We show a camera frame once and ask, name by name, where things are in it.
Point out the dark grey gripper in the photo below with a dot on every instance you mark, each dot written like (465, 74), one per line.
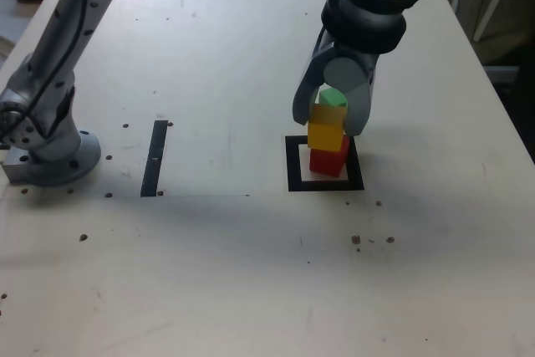
(355, 56)

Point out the green cube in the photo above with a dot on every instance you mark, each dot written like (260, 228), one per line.
(332, 98)

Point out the yellow cube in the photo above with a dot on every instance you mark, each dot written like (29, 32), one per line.
(324, 135)

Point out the red cube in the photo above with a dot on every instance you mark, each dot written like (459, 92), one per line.
(328, 162)

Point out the black tape square outline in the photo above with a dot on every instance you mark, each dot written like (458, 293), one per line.
(292, 164)

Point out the black tape strip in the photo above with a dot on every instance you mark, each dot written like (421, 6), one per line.
(152, 164)

